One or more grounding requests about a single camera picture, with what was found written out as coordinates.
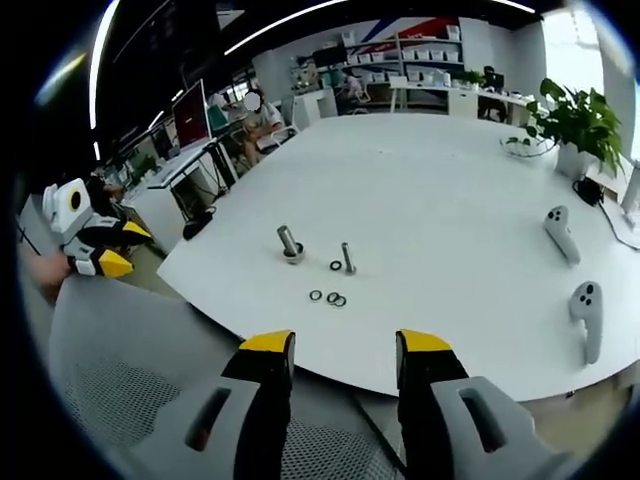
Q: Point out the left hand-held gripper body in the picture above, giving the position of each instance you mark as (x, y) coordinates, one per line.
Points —
(65, 215)

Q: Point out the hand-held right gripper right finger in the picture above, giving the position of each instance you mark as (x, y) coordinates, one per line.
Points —
(425, 370)

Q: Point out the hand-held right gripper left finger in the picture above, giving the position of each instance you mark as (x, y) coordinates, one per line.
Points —
(260, 380)

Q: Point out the small metal washer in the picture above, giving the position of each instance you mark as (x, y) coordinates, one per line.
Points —
(331, 265)
(328, 298)
(310, 295)
(345, 302)

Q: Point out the small steel threaded stud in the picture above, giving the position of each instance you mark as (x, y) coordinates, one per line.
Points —
(347, 257)

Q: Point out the large steel threaded stud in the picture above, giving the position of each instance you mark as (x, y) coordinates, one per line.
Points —
(287, 237)

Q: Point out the small green desk plant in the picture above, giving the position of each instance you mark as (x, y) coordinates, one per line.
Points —
(470, 77)
(145, 166)

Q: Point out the grey mesh chair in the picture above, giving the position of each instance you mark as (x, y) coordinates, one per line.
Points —
(120, 340)

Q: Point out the white office desk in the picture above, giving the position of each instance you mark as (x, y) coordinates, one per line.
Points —
(175, 162)

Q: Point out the large white-framed monitor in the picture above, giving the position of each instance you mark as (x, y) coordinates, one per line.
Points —
(192, 117)

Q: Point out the curved ceiling light strip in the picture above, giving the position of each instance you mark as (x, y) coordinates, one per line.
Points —
(280, 27)
(95, 65)

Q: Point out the grey handheld controller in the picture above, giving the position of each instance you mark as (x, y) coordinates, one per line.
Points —
(587, 310)
(562, 232)

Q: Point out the white office chair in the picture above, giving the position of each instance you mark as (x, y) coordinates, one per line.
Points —
(285, 132)

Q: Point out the white cabinet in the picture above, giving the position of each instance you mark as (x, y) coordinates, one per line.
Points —
(312, 107)

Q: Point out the black power adapter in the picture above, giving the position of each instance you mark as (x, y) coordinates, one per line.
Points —
(589, 191)

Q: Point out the white plant pot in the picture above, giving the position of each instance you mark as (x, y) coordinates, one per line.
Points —
(572, 162)

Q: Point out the small black monitor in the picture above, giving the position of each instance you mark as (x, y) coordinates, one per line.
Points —
(327, 56)

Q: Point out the long white desk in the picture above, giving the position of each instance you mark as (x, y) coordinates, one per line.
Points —
(425, 89)

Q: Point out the green leafy plant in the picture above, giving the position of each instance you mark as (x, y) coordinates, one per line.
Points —
(580, 120)

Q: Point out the shelf unit with white bins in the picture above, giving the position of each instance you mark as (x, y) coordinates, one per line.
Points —
(425, 52)

